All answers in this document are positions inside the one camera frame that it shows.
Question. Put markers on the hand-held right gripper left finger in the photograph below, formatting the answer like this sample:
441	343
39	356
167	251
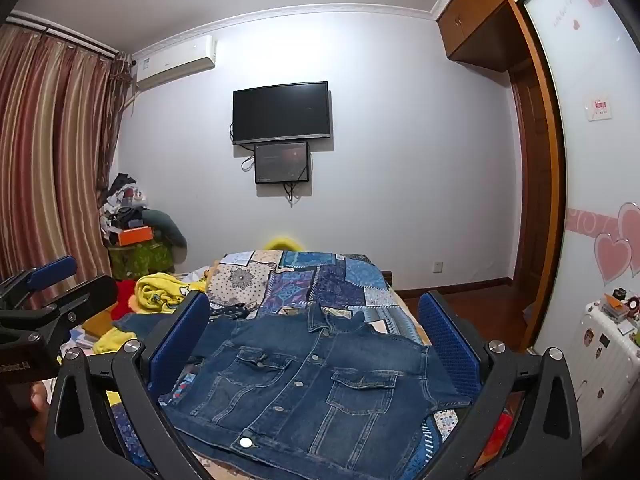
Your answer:
180	342

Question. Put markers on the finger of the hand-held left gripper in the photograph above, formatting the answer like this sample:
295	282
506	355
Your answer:
50	269
92	292

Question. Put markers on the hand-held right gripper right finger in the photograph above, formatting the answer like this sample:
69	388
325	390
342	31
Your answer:
450	342

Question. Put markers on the blue denim jacket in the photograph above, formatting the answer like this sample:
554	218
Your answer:
300	385

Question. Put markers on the pile of clothes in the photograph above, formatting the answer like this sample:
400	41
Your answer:
120	200

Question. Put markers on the person's left hand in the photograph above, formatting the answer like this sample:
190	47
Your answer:
38	402

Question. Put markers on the tan cardboard box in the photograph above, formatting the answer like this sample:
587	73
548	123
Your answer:
97	322

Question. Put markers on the red cloth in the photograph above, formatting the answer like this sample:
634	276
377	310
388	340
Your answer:
125	300

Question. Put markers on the yellow cloth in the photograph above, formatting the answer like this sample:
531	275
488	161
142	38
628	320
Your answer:
112	342

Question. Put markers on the yellow printed garment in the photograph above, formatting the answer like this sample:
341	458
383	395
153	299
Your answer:
160	290

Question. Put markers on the green patterned bag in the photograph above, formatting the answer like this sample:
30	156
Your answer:
140	260

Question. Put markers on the navy patterned garment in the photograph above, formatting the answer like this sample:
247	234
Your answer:
230	311

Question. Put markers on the dark green pillow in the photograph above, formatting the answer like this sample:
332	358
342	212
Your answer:
167	230

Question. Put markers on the striped red curtain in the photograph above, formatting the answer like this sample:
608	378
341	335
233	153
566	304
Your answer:
50	135

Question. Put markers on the patchwork bedspread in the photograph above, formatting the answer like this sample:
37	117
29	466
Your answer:
325	280

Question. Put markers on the yellow plush toy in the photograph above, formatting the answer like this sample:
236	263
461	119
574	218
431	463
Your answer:
282	245

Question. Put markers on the white stickered suitcase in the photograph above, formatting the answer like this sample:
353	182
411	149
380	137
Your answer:
605	375

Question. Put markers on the orange and black box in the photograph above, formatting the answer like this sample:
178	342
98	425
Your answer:
615	306

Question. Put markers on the white heart-print wardrobe door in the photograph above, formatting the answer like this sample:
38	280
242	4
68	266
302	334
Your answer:
590	185

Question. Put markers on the curtain rod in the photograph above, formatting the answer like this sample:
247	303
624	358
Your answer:
75	41

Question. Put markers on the white air conditioner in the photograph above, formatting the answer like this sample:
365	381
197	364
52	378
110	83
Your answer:
175	62

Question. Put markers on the white door label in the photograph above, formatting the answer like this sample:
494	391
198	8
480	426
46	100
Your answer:
598	108

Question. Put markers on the wooden overhead cabinet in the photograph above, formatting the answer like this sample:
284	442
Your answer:
475	10

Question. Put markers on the white wall outlet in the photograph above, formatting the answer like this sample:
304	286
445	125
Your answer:
437	267

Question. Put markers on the small black wall screen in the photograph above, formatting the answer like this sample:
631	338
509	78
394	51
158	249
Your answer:
280	162

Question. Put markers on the black wall television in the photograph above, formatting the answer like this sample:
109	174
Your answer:
280	112

